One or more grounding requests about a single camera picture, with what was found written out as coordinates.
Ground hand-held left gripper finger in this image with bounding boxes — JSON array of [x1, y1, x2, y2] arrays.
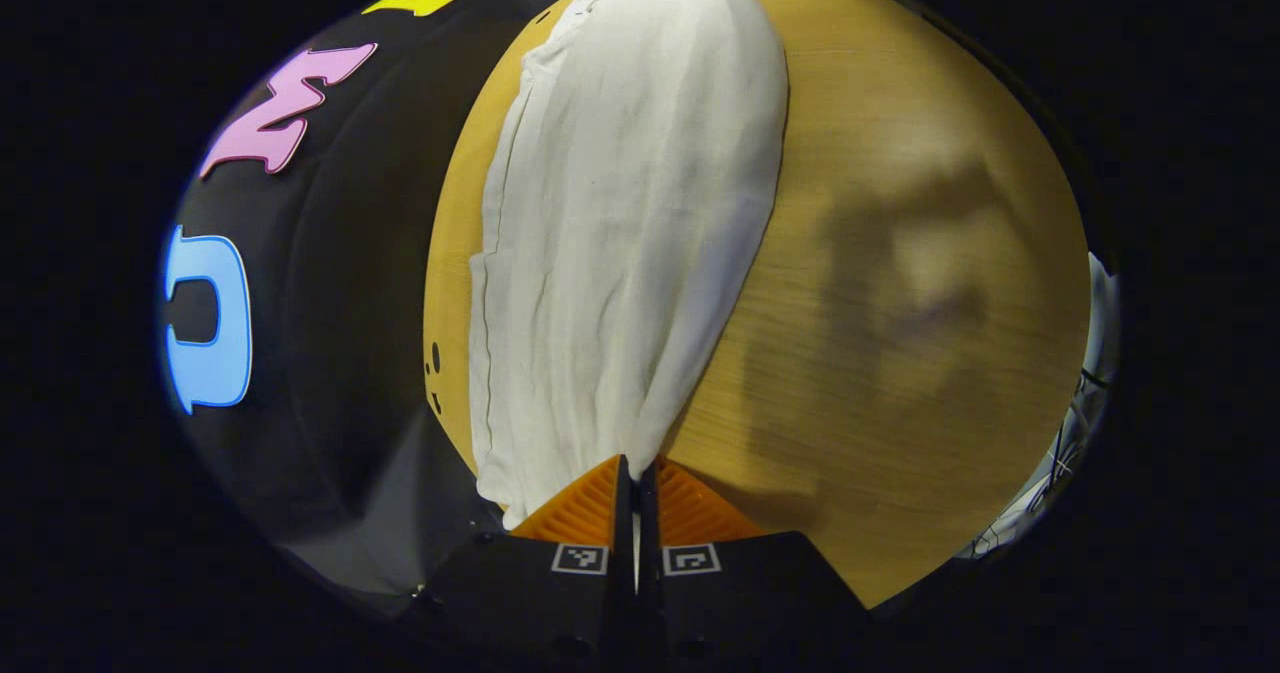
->
[[400, 453, 637, 673], [640, 458, 876, 673]]

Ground white jeans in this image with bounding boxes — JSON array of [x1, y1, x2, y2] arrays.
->
[[468, 0, 791, 532]]

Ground black backdrop cloth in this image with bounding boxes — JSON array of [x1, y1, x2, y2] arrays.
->
[[160, 0, 641, 619]]

